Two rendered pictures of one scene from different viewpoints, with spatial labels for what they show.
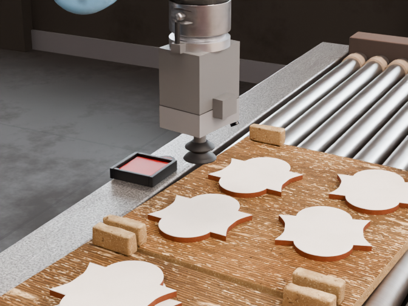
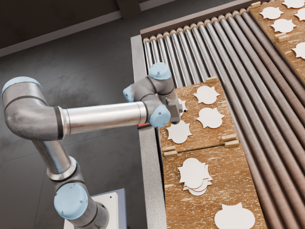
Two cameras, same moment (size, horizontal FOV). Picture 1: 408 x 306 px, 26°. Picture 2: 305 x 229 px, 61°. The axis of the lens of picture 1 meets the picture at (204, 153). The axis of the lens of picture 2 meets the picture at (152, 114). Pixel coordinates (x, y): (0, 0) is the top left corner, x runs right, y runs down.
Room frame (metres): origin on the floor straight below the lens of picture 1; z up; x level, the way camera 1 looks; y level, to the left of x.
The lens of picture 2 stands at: (0.35, 0.31, 1.93)
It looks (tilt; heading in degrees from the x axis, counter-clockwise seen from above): 47 degrees down; 343
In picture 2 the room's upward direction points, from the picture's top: 23 degrees counter-clockwise
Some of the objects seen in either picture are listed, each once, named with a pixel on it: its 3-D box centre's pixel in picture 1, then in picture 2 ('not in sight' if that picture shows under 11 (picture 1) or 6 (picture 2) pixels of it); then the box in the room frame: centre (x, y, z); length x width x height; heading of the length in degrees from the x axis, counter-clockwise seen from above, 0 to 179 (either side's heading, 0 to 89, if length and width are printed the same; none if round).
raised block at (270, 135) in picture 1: (267, 134); not in sight; (1.33, -0.10, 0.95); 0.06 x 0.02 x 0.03; 59
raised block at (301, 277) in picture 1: (318, 286); (228, 137); (0.86, -0.13, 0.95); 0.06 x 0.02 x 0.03; 59
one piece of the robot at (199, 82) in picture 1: (205, 81); (173, 105); (1.04, 0.00, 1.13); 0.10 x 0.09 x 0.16; 53
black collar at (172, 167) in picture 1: (144, 169); (143, 121); (1.25, 0.09, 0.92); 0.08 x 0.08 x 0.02; 62
